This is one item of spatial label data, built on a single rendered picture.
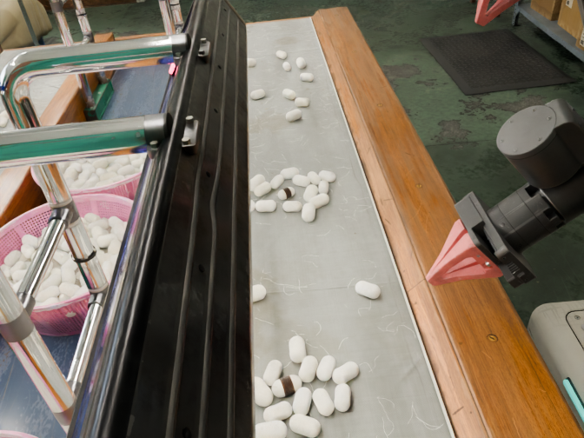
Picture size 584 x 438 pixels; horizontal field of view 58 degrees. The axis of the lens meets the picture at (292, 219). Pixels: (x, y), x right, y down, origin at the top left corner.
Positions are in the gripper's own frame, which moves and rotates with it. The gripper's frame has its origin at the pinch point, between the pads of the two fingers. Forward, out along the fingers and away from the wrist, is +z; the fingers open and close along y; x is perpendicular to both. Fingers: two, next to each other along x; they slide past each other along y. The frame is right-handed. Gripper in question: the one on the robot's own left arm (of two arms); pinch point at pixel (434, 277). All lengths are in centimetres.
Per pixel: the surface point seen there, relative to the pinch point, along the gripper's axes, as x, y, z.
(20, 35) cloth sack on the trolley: -67, -286, 158
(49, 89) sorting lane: -41, -91, 63
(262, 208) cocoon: -7.5, -26.7, 20.0
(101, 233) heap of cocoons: -24, -26, 41
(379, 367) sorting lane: 1.3, 5.5, 10.9
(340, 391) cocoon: -3.4, 9.2, 13.7
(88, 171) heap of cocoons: -28, -47, 47
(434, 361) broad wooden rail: 5.0, 5.8, 5.8
